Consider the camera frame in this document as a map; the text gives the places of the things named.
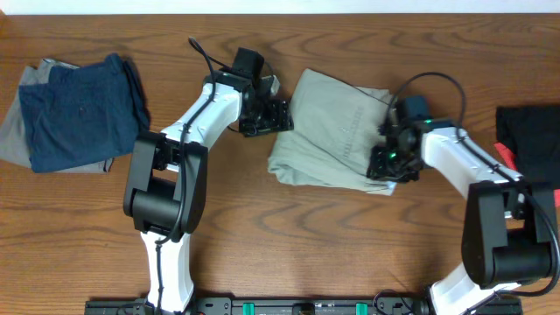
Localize right green rail clamp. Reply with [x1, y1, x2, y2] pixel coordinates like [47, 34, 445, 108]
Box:
[355, 303, 368, 315]

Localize black folded garment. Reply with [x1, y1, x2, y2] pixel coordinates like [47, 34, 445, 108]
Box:
[496, 105, 559, 189]

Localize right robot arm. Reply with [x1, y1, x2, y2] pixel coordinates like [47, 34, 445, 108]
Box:
[367, 96, 559, 314]

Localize red orange folded garment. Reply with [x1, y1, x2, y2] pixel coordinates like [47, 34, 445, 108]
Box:
[493, 143, 560, 207]

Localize khaki shorts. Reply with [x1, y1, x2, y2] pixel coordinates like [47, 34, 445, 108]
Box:
[268, 68, 396, 196]

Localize navy blue folded shorts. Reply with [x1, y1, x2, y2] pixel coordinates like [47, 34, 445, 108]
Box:
[18, 53, 150, 173]

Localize black mounting rail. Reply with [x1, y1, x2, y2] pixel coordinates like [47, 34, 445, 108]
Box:
[84, 295, 524, 315]

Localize green rail clamp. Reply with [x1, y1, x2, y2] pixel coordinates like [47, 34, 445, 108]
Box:
[355, 303, 368, 315]
[242, 303, 256, 315]

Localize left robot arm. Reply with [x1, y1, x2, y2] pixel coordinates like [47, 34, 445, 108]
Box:
[123, 48, 294, 314]

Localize grey folded garment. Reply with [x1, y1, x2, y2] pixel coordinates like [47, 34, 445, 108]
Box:
[1, 59, 114, 173]

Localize left green rail clamp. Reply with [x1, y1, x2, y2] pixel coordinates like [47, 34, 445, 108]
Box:
[242, 303, 256, 315]

